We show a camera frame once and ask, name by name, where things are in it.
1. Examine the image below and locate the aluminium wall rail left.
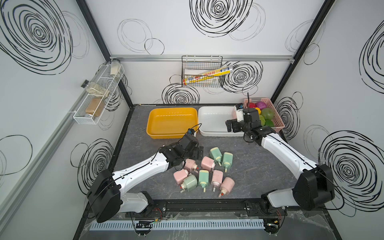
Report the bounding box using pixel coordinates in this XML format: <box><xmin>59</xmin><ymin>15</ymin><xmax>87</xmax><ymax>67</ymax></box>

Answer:
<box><xmin>1</xmin><ymin>93</ymin><xmax>86</xmax><ymax>231</ymax></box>

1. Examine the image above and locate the black corner frame post right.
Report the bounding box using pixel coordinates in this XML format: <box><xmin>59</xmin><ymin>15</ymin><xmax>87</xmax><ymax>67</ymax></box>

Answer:
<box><xmin>271</xmin><ymin>0</ymin><xmax>336</xmax><ymax>103</ymax></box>

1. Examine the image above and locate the glass jar on shelf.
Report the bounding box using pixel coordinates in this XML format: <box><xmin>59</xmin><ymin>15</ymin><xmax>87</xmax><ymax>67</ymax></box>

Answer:
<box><xmin>110</xmin><ymin>59</ymin><xmax>121</xmax><ymax>76</ymax></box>

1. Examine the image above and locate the aluminium wall rail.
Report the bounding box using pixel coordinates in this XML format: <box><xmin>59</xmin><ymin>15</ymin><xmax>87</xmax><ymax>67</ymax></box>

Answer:
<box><xmin>1</xmin><ymin>93</ymin><xmax>86</xmax><ymax>231</ymax></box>
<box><xmin>110</xmin><ymin>55</ymin><xmax>295</xmax><ymax>63</ymax></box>

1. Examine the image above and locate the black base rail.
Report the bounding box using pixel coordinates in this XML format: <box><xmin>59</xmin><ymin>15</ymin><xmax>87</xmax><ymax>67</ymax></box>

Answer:
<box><xmin>121</xmin><ymin>199</ymin><xmax>302</xmax><ymax>220</ymax></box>

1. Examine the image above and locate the aluminium wall rail back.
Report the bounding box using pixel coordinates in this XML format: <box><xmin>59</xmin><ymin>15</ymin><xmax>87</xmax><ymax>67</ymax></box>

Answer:
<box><xmin>110</xmin><ymin>55</ymin><xmax>295</xmax><ymax>63</ymax></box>

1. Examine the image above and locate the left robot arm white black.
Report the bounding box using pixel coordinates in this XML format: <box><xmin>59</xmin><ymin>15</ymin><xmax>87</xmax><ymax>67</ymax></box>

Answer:
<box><xmin>87</xmin><ymin>133</ymin><xmax>199</xmax><ymax>223</ymax></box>

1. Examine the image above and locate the yellow red foil roll box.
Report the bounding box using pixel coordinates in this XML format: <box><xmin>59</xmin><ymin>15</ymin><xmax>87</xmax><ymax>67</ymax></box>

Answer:
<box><xmin>182</xmin><ymin>66</ymin><xmax>233</xmax><ymax>86</ymax></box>

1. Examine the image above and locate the white wire wall shelf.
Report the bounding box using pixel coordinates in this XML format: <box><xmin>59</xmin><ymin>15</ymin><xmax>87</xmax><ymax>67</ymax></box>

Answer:
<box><xmin>73</xmin><ymin>59</ymin><xmax>125</xmax><ymax>130</ymax></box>

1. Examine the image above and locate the pink perforated plastic basket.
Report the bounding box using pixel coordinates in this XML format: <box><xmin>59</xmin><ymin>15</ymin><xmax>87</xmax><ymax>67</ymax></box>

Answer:
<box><xmin>244</xmin><ymin>98</ymin><xmax>285</xmax><ymax>133</ymax></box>

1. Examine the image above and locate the white slotted cable duct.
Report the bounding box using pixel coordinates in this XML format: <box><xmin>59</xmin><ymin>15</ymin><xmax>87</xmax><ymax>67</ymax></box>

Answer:
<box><xmin>90</xmin><ymin>219</ymin><xmax>265</xmax><ymax>231</ymax></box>

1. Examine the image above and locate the purple toy vegetable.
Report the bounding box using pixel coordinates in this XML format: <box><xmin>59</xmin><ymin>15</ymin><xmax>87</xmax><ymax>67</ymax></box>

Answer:
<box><xmin>255</xmin><ymin>102</ymin><xmax>268</xmax><ymax>110</ymax></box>

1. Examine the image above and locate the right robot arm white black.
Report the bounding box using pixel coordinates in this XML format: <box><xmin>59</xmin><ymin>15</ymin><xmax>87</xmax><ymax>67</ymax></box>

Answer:
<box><xmin>226</xmin><ymin>107</ymin><xmax>335</xmax><ymax>211</ymax></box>

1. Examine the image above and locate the yellow plastic storage tray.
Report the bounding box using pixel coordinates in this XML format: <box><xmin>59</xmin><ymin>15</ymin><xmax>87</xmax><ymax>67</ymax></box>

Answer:
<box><xmin>147</xmin><ymin>108</ymin><xmax>198</xmax><ymax>139</ymax></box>

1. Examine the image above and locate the clear bottle on shelf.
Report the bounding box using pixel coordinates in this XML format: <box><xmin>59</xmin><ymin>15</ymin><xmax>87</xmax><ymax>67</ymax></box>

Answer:
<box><xmin>81</xmin><ymin>80</ymin><xmax>110</xmax><ymax>99</ymax></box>

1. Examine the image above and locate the green toy apple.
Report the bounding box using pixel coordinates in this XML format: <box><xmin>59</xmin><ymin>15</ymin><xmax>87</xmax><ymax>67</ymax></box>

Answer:
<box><xmin>261</xmin><ymin>108</ymin><xmax>275</xmax><ymax>120</ymax></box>

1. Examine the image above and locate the dark green toy vegetable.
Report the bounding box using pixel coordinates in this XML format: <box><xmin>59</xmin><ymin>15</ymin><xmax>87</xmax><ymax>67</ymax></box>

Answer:
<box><xmin>259</xmin><ymin>115</ymin><xmax>275</xmax><ymax>128</ymax></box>

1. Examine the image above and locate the black corner frame post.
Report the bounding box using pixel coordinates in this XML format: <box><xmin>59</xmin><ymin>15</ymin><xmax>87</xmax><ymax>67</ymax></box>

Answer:
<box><xmin>271</xmin><ymin>0</ymin><xmax>336</xmax><ymax>103</ymax></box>
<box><xmin>76</xmin><ymin>0</ymin><xmax>134</xmax><ymax>108</ymax></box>

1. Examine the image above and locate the white plastic storage tray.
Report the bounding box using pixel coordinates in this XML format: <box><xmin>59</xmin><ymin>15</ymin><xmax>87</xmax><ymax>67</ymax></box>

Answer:
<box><xmin>198</xmin><ymin>106</ymin><xmax>244</xmax><ymax>137</ymax></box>

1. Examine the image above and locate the black corner frame post left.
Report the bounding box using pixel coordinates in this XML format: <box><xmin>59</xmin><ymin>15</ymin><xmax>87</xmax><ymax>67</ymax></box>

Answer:
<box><xmin>76</xmin><ymin>0</ymin><xmax>134</xmax><ymax>108</ymax></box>

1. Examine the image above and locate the black wire wall basket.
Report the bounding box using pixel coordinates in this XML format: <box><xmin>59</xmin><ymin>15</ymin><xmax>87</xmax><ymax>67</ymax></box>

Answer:
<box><xmin>182</xmin><ymin>60</ymin><xmax>223</xmax><ymax>88</ymax></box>

